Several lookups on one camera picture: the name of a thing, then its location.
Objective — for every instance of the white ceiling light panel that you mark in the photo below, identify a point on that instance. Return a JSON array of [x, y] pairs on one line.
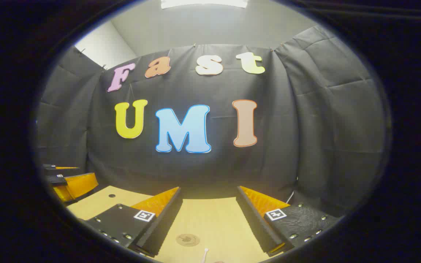
[[203, 3]]

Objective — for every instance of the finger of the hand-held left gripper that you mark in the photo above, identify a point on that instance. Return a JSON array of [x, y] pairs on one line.
[[77, 184], [59, 170]]

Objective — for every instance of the round cork coaster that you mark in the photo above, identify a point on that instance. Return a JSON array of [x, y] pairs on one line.
[[188, 240]]

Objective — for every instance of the white toothbrush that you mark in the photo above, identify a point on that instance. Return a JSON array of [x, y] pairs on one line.
[[205, 254]]

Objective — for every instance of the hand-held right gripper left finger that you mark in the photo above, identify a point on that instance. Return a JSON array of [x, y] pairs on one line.
[[166, 223]]

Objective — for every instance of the light wooden desktop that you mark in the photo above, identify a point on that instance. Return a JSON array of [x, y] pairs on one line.
[[210, 223]]

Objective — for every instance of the black backdrop cloth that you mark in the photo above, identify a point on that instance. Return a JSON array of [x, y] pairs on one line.
[[287, 128]]

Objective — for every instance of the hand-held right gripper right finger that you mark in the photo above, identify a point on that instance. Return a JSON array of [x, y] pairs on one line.
[[252, 219]]

